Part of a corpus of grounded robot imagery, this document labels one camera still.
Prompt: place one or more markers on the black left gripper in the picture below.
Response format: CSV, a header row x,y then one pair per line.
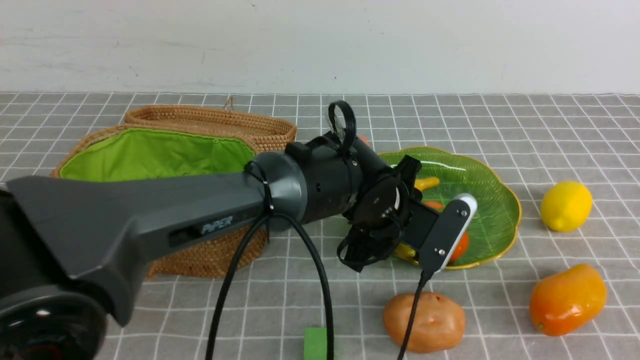
x,y
388,212

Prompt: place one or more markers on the yellow banana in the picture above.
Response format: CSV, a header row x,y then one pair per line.
x,y
403,251

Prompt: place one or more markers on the orange persimmon green leaves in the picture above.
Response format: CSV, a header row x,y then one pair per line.
x,y
463,243

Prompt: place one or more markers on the yellow lemon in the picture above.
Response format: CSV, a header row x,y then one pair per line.
x,y
566,206

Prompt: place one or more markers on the orange foam cube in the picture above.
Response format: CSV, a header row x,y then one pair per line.
x,y
364,141

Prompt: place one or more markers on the green glass leaf plate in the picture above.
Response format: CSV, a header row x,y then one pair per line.
x,y
494,227

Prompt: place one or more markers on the grey checked tablecloth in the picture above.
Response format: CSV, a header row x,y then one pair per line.
x,y
530,141

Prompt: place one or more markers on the woven rattan basket lid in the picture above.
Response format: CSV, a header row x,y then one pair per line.
x,y
264,133

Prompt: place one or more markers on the green foam cube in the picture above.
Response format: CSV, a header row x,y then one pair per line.
x,y
315,343

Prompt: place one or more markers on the woven rattan basket green lining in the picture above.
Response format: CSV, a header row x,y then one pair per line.
x,y
132,152

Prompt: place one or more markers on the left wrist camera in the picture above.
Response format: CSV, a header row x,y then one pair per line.
x,y
443,231

